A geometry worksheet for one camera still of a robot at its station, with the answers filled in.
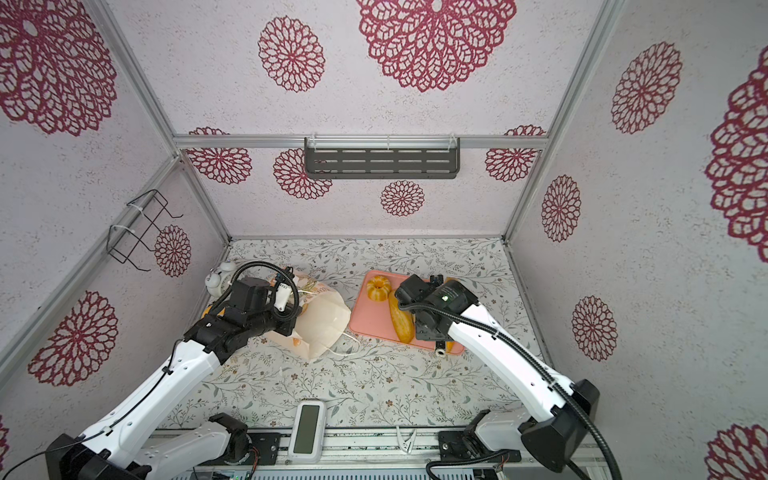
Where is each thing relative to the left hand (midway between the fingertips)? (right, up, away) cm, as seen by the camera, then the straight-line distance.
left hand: (298, 314), depth 79 cm
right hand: (+35, -2, -6) cm, 36 cm away
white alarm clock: (-30, +7, +15) cm, 34 cm away
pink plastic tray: (+19, -4, +17) cm, 26 cm away
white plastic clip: (+29, -31, -6) cm, 43 cm away
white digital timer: (+4, -28, -6) cm, 29 cm away
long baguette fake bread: (+29, -4, +13) cm, 32 cm away
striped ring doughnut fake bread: (+21, +5, +21) cm, 30 cm away
